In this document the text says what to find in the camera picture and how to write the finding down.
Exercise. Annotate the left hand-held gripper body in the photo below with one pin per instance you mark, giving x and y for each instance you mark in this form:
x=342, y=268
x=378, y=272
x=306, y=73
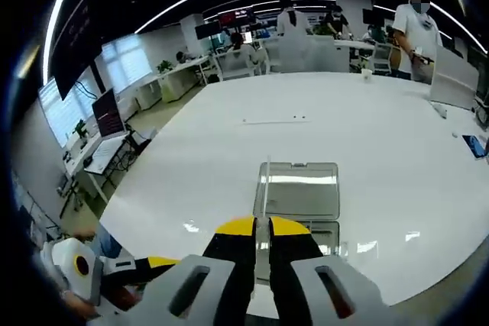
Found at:
x=61, y=261

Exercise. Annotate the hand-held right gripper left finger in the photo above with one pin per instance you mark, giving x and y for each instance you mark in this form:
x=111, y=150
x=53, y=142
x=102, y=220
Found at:
x=229, y=265

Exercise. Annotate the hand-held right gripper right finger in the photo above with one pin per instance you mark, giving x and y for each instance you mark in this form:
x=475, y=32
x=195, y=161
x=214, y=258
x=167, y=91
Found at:
x=290, y=265

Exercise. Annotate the grey transparent dual guide fixture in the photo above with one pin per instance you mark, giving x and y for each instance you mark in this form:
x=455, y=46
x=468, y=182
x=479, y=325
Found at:
x=305, y=192

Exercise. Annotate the clear plastic divider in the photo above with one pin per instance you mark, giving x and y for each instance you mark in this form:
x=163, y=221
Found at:
x=266, y=188

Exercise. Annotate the person's left hand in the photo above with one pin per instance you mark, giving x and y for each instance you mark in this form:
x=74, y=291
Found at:
x=78, y=305

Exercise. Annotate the person's blue jeans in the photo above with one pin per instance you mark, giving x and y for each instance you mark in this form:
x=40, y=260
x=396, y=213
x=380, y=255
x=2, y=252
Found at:
x=109, y=246

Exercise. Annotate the white side desk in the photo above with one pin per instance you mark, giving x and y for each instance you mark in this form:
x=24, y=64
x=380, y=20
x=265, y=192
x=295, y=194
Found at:
x=99, y=158

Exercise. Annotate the small potted plant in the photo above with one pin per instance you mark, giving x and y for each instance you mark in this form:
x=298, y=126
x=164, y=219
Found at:
x=81, y=129

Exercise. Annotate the window with blinds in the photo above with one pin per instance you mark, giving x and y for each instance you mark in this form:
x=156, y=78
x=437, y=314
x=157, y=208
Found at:
x=65, y=112
x=128, y=62

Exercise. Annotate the dark computer monitor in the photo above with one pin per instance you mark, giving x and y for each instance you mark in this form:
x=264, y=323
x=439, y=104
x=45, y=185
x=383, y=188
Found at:
x=109, y=112

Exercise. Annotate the white cabinet counter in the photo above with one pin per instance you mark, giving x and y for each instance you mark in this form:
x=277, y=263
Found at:
x=172, y=81

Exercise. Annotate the leafy potted plant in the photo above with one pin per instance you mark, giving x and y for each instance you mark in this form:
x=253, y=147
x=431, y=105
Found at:
x=165, y=66

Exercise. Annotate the white mesh office chair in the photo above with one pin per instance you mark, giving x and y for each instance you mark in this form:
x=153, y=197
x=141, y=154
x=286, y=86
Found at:
x=233, y=68
x=452, y=78
x=324, y=55

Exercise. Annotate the white paper cup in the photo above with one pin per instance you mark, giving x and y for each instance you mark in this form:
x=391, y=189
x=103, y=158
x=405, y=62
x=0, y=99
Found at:
x=366, y=76

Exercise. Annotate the hanging dark display screen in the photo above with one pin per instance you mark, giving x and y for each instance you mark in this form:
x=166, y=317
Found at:
x=72, y=47

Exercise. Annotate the small white object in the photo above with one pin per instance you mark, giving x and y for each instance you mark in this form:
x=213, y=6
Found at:
x=440, y=110

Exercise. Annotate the blue flat object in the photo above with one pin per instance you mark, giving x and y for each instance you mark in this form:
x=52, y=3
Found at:
x=475, y=146

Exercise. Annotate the black background monitor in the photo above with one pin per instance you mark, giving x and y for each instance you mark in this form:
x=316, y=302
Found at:
x=208, y=31

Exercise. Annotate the red wall screen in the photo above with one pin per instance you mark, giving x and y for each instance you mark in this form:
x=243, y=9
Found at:
x=229, y=18

